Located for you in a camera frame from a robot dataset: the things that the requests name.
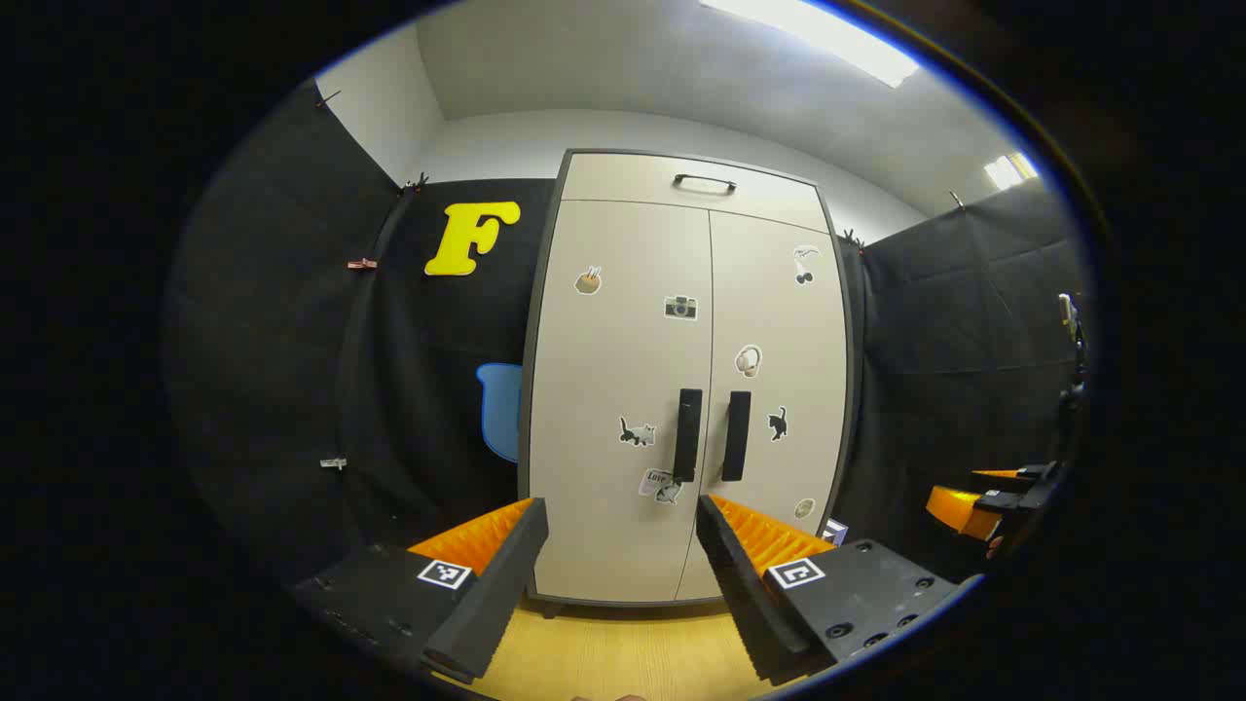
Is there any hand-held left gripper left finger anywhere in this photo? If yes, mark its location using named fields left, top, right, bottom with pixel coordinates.
left=292, top=497, right=549, bottom=684

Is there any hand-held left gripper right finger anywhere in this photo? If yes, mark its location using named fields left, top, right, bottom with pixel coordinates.
left=695, top=494, right=965, bottom=685

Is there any black door handle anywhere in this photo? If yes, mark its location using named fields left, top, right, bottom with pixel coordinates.
left=674, top=388, right=703, bottom=484
left=721, top=390, right=751, bottom=483

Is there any camera-sticker shoe cabinet door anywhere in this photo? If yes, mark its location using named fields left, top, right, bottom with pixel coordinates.
left=529, top=200, right=713, bottom=603

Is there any headphone-sticker shoe cabinet door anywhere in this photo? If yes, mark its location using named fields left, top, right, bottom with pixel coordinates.
left=677, top=209, right=850, bottom=602

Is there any white double-door shoe cabinet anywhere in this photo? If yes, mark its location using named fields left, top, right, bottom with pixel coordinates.
left=516, top=148, right=858, bottom=619

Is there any small ceiling light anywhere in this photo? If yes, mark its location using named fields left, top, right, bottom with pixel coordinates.
left=983, top=151, right=1039, bottom=191

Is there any black backdrop cloth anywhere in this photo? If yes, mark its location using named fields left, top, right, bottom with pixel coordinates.
left=165, top=83, right=1086, bottom=585

